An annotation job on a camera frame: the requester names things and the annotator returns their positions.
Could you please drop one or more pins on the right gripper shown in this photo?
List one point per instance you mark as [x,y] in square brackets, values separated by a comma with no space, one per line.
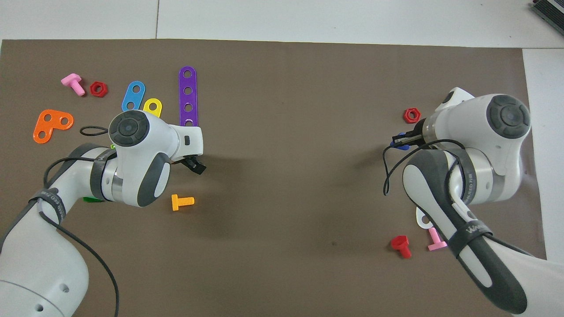
[417,134]

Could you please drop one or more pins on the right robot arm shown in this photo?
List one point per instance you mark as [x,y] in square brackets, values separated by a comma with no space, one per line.
[467,127]

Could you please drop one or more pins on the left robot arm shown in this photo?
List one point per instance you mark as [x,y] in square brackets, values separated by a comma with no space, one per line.
[136,171]

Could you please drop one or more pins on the blue plastic screw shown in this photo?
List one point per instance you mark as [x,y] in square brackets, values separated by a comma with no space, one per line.
[402,146]

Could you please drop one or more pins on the red plastic nut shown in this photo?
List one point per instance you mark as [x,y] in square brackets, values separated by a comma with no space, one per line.
[406,115]
[94,89]

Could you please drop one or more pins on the pink plastic screw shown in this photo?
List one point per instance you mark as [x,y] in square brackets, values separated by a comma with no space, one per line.
[73,83]
[436,241]

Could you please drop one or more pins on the red plastic screw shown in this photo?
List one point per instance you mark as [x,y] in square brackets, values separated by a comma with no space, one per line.
[400,242]

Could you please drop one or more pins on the orange plastic screw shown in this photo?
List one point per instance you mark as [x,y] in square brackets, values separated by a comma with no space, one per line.
[180,202]

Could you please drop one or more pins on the white plastic plate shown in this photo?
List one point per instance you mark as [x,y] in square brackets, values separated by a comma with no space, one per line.
[421,224]

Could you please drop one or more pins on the black stand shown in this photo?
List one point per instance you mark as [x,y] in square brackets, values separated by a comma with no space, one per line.
[551,11]

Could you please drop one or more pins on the purple four-hole plastic strip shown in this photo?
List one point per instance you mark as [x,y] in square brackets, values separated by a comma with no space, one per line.
[188,99]

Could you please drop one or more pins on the yellow one-hole plastic plate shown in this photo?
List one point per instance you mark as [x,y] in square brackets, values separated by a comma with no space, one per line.
[153,101]

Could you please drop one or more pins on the blue two-hole plastic plate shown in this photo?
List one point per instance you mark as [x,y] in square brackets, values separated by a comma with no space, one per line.
[133,100]

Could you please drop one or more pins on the green plastic piece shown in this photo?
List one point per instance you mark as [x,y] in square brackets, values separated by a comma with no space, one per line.
[91,200]

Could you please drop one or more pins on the orange angled plastic plate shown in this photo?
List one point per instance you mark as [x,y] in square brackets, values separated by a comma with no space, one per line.
[53,124]

